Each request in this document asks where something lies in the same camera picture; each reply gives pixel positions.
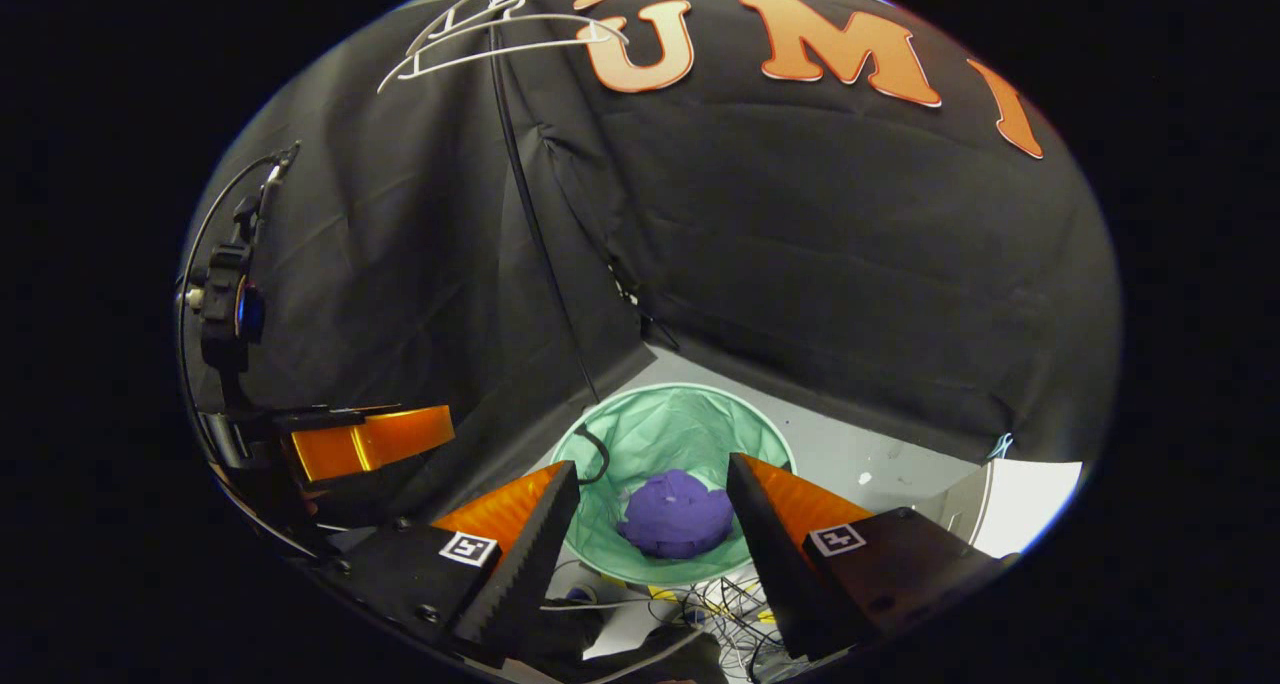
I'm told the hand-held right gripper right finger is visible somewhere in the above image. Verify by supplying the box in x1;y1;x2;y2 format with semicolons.
727;452;1011;662

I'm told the black garment rack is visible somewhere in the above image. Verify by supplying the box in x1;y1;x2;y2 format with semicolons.
487;19;681;410

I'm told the purple corduroy jacket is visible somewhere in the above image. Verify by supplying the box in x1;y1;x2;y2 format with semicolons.
617;469;738;561

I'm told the white board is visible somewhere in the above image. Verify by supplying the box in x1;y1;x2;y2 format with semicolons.
940;457;1084;562

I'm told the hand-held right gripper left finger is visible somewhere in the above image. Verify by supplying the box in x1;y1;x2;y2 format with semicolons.
335;461;581;665

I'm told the green mesh laundry hamper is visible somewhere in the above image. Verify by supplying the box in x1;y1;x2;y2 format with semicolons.
548;382;798;587

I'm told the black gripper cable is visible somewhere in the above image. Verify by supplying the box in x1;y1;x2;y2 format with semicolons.
178;142;301;300

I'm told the black backdrop cloth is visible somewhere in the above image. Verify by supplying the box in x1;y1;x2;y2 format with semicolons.
180;0;651;525
495;0;1123;465

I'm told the tangle of floor cables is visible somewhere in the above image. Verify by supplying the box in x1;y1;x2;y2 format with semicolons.
545;574;791;684

